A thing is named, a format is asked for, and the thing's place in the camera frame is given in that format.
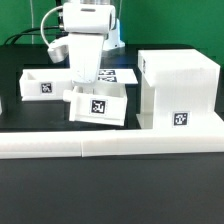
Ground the white fiducial marker sheet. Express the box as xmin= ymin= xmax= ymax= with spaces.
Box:
xmin=98 ymin=69 xmax=138 ymax=84

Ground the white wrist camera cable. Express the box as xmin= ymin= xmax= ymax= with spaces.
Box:
xmin=40 ymin=5 xmax=65 ymax=48

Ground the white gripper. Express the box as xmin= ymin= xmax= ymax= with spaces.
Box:
xmin=68 ymin=33 xmax=104 ymax=85

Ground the white L-shaped fence rail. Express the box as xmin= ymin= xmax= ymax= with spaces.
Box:
xmin=0 ymin=111 xmax=224 ymax=160

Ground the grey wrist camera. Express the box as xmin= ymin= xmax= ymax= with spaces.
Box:
xmin=47 ymin=39 xmax=69 ymax=63

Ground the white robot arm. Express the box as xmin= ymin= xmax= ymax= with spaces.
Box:
xmin=63 ymin=2 xmax=116 ymax=85

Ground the white drawer cabinet box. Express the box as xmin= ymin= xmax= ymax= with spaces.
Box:
xmin=137 ymin=49 xmax=221 ymax=130

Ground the white front drawer with knob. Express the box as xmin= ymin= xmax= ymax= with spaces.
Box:
xmin=63 ymin=81 xmax=127 ymax=126

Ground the white rear drawer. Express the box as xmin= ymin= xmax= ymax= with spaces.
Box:
xmin=19 ymin=69 xmax=73 ymax=101

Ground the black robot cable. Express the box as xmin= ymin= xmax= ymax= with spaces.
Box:
xmin=2 ymin=0 xmax=68 ymax=46

